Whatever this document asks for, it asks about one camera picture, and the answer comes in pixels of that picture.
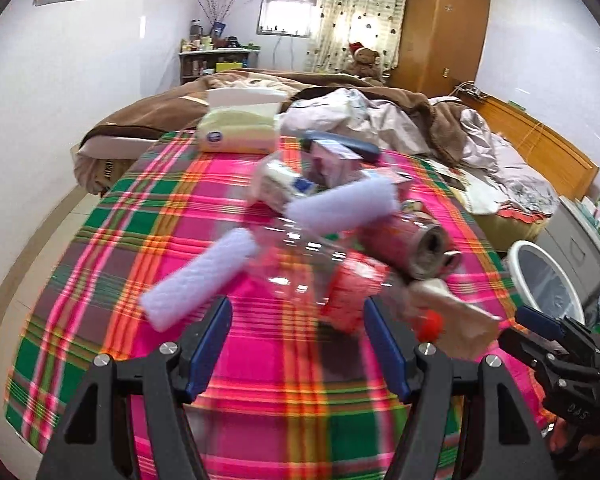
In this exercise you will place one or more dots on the window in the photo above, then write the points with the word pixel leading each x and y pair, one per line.
pixel 288 18

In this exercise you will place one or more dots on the small pink white carton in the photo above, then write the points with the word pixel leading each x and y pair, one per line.
pixel 399 178

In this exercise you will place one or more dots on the large clear cola bottle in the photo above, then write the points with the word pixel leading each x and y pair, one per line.
pixel 331 282

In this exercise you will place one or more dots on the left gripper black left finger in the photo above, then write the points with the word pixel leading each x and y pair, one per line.
pixel 95 437

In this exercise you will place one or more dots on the white trash bin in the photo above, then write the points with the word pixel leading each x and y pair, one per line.
pixel 541 283

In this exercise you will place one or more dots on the yellow tissue pack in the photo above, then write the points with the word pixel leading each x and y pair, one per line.
pixel 240 121

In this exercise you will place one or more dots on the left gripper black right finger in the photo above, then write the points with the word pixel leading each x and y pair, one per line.
pixel 497 435

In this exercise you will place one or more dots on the right hand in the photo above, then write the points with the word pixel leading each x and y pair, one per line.
pixel 577 456

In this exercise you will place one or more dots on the grey cabinet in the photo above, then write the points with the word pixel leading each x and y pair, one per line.
pixel 574 244

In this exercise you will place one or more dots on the crushed white paper cup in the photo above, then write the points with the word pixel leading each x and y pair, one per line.
pixel 466 330

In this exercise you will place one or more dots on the cluttered shelf desk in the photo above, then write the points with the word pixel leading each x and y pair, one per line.
pixel 202 54

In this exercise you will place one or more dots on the patterned curtain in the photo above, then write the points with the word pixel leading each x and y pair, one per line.
pixel 376 24

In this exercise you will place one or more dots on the white yogurt cup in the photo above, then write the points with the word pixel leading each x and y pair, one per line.
pixel 276 184

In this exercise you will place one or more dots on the wooden wardrobe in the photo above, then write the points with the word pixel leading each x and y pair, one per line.
pixel 441 45

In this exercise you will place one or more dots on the brown blanket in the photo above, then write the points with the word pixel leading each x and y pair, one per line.
pixel 111 146

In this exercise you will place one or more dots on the teddy bear with red hat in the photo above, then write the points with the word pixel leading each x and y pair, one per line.
pixel 364 63

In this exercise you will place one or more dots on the light crumpled bed sheet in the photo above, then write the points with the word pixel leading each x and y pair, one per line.
pixel 493 173

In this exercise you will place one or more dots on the red drink can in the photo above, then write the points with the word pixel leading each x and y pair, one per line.
pixel 411 244
pixel 451 261

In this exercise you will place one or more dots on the white foam net sleeve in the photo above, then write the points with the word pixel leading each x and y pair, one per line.
pixel 192 285
pixel 346 207

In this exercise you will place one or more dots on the wooden headboard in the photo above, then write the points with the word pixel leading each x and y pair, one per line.
pixel 568 169

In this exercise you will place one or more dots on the purple milk carton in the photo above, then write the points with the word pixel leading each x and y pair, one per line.
pixel 329 163

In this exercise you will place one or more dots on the blue glasses case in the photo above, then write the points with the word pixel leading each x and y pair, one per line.
pixel 368 151

